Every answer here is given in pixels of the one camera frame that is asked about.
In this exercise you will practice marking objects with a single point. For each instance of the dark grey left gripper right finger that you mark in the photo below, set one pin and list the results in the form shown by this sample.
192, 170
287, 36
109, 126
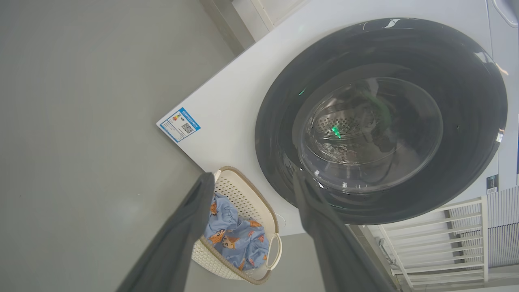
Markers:
336, 251

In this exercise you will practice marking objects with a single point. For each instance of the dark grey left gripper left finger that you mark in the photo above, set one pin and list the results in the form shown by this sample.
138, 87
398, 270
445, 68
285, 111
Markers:
174, 247

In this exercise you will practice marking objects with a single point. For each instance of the blue cartoon print garment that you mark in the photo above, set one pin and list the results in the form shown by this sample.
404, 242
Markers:
249, 245
223, 217

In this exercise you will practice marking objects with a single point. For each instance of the black round glass washer door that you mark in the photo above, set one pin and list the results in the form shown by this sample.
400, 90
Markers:
466, 121

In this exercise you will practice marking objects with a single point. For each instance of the white washing machine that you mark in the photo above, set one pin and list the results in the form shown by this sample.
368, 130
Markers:
235, 101

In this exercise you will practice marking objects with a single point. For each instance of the cream perforated laundry basket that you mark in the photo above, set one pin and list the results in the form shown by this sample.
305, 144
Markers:
247, 194

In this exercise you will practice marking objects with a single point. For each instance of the white metal railing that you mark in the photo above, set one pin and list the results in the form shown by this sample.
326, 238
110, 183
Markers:
438, 239

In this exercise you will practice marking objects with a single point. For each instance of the blue white energy label sticker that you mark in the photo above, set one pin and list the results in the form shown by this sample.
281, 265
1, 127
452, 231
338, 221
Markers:
179, 124

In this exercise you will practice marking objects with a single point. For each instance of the small black barcode sticker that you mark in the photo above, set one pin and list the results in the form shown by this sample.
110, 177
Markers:
492, 184

